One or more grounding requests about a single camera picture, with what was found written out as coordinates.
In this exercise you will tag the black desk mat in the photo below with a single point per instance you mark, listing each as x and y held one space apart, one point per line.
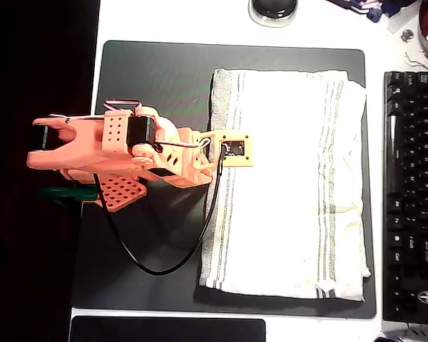
157 71

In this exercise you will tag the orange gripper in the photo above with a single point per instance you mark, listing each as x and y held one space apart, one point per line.
204 164

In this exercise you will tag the blue plastic connector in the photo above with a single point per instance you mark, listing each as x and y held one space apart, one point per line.
374 14

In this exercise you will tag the green table clamp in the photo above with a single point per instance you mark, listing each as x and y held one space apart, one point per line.
67 194

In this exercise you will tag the dark blue object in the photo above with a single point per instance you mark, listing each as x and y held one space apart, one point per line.
396 5

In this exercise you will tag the small grey metal bit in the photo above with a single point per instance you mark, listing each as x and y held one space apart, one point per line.
407 35

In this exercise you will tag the clear plastic piece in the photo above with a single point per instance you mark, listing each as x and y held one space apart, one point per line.
399 23

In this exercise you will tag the white striped towel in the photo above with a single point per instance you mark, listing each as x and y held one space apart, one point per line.
281 196

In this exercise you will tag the orange framed wrist camera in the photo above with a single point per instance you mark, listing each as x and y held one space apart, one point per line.
235 137

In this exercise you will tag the orange 3D-printed robot arm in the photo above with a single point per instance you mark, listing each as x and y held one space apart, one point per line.
89 149

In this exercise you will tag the black computer mouse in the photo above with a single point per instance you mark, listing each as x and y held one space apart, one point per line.
272 9

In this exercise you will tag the black computer keyboard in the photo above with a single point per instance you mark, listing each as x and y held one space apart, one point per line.
413 178

